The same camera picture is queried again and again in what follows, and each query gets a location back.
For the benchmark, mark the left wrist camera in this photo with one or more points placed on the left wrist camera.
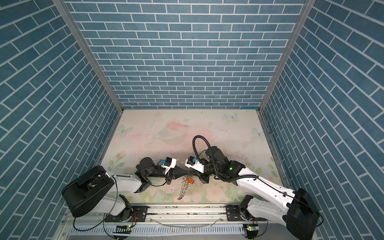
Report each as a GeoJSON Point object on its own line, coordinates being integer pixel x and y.
{"type": "Point", "coordinates": [168, 164]}

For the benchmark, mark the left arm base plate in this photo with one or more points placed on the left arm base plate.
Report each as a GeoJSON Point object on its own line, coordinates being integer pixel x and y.
{"type": "Point", "coordinates": [135, 214]}

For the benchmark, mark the corner aluminium post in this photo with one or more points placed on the corner aluminium post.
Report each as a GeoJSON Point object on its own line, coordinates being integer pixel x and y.
{"type": "Point", "coordinates": [81, 41]}
{"type": "Point", "coordinates": [303, 16]}

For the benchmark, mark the white cable duct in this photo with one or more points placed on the white cable duct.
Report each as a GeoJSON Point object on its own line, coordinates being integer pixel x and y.
{"type": "Point", "coordinates": [159, 230]}

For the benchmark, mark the left corner aluminium post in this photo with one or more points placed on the left corner aluminium post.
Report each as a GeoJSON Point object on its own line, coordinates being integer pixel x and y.
{"type": "Point", "coordinates": [81, 41]}

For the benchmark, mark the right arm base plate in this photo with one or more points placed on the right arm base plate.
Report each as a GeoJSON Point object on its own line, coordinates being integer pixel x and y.
{"type": "Point", "coordinates": [235, 214]}

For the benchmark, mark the right corner aluminium post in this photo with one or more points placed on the right corner aluminium post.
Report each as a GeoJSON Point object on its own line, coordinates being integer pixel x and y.
{"type": "Point", "coordinates": [303, 16]}

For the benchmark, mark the bunch of coloured key tags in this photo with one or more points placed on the bunch of coloured key tags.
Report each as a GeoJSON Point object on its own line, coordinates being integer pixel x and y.
{"type": "Point", "coordinates": [189, 179]}

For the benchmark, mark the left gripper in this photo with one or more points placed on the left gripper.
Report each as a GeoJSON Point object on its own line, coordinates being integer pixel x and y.
{"type": "Point", "coordinates": [174, 173]}

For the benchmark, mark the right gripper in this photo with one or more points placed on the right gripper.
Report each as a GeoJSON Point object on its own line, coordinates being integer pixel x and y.
{"type": "Point", "coordinates": [203, 178]}

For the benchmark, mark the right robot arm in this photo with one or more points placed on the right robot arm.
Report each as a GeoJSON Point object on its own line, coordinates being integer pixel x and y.
{"type": "Point", "coordinates": [260, 188]}

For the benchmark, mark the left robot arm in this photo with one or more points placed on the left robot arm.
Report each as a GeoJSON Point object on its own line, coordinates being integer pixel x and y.
{"type": "Point", "coordinates": [100, 191]}

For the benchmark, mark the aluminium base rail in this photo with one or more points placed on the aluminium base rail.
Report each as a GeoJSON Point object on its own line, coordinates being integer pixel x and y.
{"type": "Point", "coordinates": [204, 212]}

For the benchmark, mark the large keyring with chain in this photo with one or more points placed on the large keyring with chain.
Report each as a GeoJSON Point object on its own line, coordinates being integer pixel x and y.
{"type": "Point", "coordinates": [185, 184]}

